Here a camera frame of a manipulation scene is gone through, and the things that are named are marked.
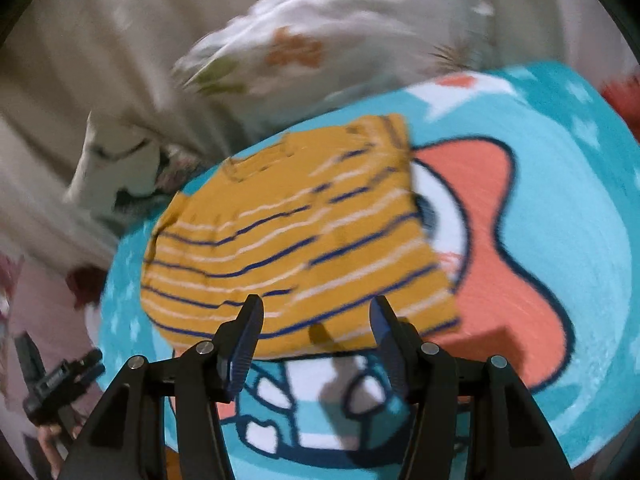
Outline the white floral pillow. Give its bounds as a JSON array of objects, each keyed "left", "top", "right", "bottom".
[{"left": 172, "top": 0, "right": 496, "bottom": 106}]

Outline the beige bed sheet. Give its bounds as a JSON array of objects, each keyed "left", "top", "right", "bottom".
[{"left": 0, "top": 0, "right": 331, "bottom": 261}]

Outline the blue printed blanket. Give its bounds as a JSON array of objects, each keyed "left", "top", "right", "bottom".
[{"left": 97, "top": 60, "right": 640, "bottom": 480}]

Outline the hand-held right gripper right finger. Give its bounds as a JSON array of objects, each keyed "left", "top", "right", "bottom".
[{"left": 369, "top": 295, "right": 576, "bottom": 480}]

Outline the white cloth with dark trim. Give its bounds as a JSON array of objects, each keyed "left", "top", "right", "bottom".
[{"left": 65, "top": 110, "right": 168, "bottom": 221}]

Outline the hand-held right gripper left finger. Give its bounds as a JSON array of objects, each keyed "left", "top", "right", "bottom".
[{"left": 59, "top": 294, "right": 265, "bottom": 480}]

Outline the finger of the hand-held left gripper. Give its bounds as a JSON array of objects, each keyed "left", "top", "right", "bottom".
[{"left": 74, "top": 349, "right": 107, "bottom": 380}]

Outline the pink floral sheet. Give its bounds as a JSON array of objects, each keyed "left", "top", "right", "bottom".
[{"left": 0, "top": 252, "right": 118, "bottom": 466}]

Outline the yellow striped shirt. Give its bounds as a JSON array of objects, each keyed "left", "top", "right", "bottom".
[{"left": 140, "top": 114, "right": 462, "bottom": 361}]

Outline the person's left hand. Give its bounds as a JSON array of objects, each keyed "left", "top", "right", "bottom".
[{"left": 36, "top": 422, "right": 77, "bottom": 478}]

